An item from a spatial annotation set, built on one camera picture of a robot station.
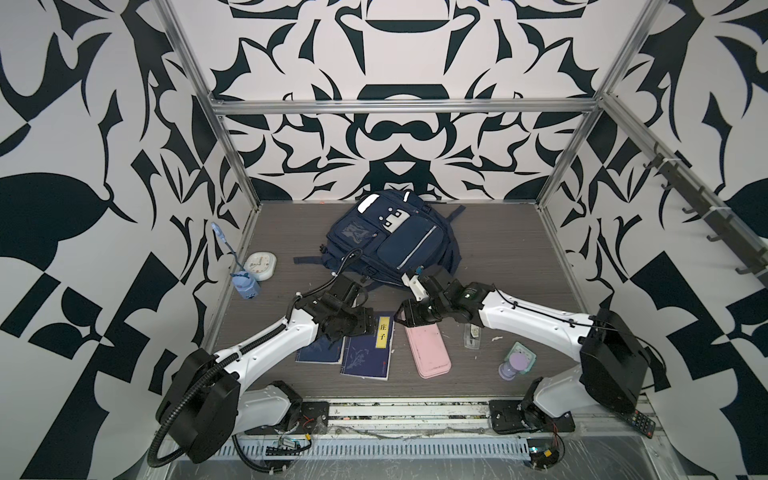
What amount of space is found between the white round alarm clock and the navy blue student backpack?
0.28 ft

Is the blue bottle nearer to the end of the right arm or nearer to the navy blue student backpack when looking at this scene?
the navy blue student backpack

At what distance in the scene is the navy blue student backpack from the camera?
0.99m

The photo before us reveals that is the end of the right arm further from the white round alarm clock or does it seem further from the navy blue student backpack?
the white round alarm clock

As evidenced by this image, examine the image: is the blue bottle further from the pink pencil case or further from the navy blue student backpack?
the pink pencil case

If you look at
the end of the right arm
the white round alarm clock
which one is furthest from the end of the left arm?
the white round alarm clock

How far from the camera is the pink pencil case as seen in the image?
810 mm

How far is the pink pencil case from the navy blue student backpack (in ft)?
0.64

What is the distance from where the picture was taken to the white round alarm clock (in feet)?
3.25

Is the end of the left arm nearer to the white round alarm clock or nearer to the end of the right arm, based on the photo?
the end of the right arm

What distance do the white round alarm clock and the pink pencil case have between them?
0.48m
